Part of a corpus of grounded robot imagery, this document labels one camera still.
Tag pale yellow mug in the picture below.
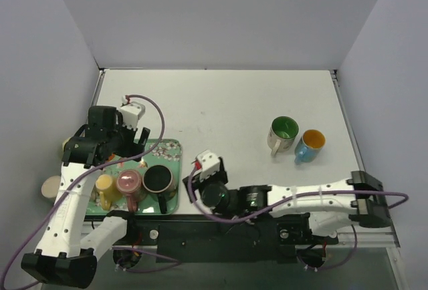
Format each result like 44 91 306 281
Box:
62 137 71 152

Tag green floral tray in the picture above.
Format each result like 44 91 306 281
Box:
103 138 182 216

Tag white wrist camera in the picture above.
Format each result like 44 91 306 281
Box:
118 96 145 130
195 150 221 181

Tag cream mug green inside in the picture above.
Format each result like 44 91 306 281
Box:
267 116 299 157

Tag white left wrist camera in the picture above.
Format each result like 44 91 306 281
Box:
118 96 145 130

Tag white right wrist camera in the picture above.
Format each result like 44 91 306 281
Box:
195 150 221 181

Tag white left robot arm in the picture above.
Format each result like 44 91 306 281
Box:
21 103 150 289

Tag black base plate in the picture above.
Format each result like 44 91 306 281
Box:
131 214 338 263

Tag pink mug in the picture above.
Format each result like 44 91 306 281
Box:
116 169 147 213

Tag beige brown mug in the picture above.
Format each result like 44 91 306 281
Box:
41 176 61 202

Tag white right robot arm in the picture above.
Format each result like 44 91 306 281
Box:
182 166 392 237

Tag blue mug yellow inside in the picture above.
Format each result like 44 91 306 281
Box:
294 129 326 164

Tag black mug red inside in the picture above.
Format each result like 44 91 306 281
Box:
142 165 177 214

